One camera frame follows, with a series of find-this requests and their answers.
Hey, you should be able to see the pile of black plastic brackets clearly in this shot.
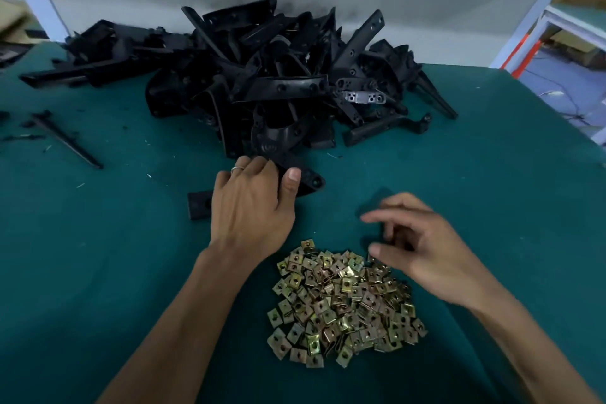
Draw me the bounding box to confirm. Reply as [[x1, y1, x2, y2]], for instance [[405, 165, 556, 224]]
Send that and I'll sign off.
[[19, 0, 458, 158]]

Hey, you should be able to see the person's left forearm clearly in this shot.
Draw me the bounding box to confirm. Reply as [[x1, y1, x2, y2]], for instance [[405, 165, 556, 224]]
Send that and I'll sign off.
[[99, 247, 271, 404]]

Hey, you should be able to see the pile of brass clip nuts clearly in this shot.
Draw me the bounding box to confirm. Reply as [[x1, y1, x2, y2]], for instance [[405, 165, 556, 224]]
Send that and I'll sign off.
[[267, 238, 429, 369]]

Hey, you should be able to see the brown cardboard box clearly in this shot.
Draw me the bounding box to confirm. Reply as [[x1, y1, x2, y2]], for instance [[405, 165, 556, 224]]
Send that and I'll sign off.
[[552, 30, 603, 56]]

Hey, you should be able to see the thin black plastic strip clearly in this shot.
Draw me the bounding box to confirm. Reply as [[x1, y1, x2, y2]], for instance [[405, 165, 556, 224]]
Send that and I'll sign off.
[[33, 112, 104, 170]]

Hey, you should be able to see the brown cardboard piece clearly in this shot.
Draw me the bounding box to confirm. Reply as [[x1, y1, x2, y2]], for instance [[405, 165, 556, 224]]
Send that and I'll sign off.
[[0, 0, 30, 40]]

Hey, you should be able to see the green table cloth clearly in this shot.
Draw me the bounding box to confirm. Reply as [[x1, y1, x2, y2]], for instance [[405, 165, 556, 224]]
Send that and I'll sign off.
[[0, 44, 606, 404]]

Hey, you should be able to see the person's left hand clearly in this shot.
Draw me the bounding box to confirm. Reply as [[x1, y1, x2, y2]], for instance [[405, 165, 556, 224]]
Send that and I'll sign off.
[[210, 155, 302, 268]]

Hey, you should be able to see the person's right hand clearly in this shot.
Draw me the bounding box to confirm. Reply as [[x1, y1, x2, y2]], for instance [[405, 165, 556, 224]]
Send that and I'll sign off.
[[360, 193, 498, 313]]

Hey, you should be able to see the white metal rack frame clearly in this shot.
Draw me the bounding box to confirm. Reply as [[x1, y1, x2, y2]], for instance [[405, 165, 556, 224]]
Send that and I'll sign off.
[[490, 0, 606, 145]]

